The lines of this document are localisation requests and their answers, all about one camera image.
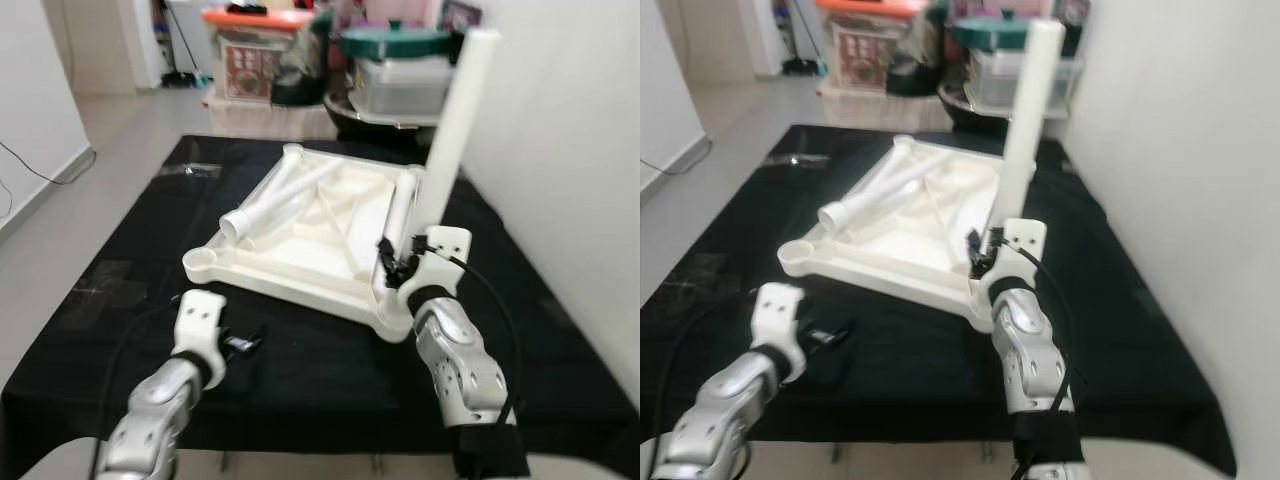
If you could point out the black floor mop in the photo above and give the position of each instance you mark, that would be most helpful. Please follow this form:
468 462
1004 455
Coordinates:
800 68
183 78

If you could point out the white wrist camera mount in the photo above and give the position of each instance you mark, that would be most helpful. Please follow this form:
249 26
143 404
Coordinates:
780 310
445 255
200 315
1022 245

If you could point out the clear plastic storage box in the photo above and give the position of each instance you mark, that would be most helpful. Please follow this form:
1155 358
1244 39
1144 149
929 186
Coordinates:
400 85
990 80

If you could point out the beige low platform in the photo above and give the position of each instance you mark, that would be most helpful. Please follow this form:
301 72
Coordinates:
260 120
870 110

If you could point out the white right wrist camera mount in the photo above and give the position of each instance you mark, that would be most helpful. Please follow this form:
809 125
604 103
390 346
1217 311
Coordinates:
445 255
1022 245

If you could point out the clear tape patch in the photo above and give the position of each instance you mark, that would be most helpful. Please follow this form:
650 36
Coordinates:
725 278
105 285

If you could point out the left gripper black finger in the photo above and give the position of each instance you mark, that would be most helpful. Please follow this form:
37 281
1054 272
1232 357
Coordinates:
842 333
255 340

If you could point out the black tablecloth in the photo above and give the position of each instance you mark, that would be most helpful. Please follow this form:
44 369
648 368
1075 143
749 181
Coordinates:
1130 350
560 350

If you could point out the white appliance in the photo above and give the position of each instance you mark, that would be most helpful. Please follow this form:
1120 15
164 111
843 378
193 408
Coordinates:
805 30
190 35

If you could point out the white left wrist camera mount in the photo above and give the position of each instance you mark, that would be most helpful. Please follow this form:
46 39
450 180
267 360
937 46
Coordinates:
780 310
200 315

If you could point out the storage box with orange lid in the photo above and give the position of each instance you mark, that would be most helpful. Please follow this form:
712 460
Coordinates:
250 70
860 60

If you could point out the clear tape strip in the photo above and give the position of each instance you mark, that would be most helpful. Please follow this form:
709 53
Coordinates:
188 170
802 159

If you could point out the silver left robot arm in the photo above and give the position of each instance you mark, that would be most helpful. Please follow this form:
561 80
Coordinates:
150 420
720 420

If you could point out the black plastic bag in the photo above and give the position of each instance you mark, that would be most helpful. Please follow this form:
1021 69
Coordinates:
915 70
300 75

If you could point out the green pot lid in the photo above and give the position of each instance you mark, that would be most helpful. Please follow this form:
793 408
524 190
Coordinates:
395 42
990 32

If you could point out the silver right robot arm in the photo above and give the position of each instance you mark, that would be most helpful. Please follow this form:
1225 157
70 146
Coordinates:
1030 350
460 370

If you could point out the black wok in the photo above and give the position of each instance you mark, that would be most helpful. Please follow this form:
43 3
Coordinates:
960 110
345 115

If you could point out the white plastic children table top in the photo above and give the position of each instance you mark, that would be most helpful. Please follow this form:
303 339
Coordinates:
300 262
900 250

